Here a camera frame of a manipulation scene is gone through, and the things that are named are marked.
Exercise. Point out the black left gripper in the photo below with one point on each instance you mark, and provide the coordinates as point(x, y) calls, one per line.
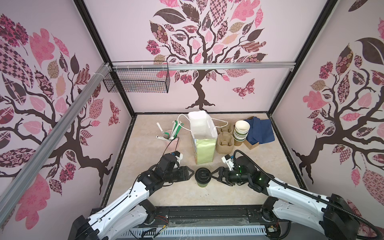
point(183, 171)

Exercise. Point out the black wire basket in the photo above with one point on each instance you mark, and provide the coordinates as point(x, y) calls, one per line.
point(138, 77)

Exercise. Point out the brown cardboard napkin box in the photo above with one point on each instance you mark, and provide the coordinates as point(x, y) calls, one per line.
point(250, 144)

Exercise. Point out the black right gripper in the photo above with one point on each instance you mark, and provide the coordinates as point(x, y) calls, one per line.
point(223, 171)

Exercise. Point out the green paper coffee cup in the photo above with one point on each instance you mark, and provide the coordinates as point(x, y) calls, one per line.
point(203, 184)

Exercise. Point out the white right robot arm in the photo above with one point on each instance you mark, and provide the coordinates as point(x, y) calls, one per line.
point(328, 215)

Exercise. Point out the stack of paper cups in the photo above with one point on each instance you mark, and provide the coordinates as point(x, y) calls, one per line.
point(241, 130)

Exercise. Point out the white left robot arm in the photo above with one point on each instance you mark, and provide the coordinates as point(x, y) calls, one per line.
point(133, 207)

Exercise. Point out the wrapped straws bundle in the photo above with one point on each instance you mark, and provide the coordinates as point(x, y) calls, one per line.
point(172, 134)

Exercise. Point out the stack of pulp cup carriers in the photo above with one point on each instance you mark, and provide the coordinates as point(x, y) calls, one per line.
point(225, 141)

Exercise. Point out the blue paper napkins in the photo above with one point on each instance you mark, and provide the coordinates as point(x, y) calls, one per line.
point(260, 132)

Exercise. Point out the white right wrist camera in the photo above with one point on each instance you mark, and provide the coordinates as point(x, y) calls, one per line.
point(228, 160)

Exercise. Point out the green white paper bag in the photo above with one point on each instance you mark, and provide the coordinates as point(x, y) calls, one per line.
point(203, 129)

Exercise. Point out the pink straw holder cup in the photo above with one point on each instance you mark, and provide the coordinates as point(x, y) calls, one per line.
point(171, 144)

